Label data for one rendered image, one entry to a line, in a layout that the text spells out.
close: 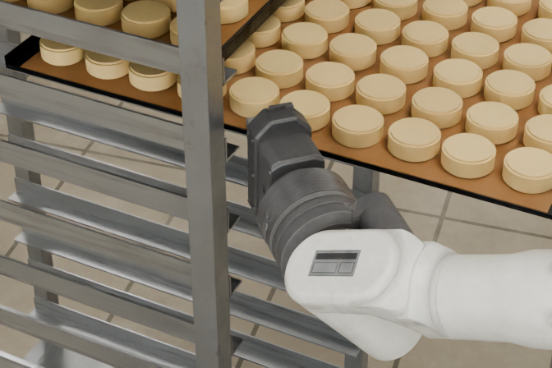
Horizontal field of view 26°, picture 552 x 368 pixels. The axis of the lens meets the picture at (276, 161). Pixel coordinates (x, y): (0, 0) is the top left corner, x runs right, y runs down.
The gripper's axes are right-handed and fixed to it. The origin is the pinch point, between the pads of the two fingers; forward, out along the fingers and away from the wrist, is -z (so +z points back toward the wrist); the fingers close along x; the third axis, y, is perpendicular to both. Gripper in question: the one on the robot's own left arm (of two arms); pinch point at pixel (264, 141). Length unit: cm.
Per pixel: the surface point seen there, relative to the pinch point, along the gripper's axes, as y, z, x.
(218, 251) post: 4.8, -0.9, -13.4
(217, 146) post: 4.4, -1.3, -0.5
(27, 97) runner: 20.0, -19.2, -2.6
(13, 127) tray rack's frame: 18, -77, -44
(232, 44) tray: 0.8, -7.5, 6.7
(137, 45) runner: 9.9, -9.1, 7.4
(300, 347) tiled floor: -32, -73, -107
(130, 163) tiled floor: -14, -147, -107
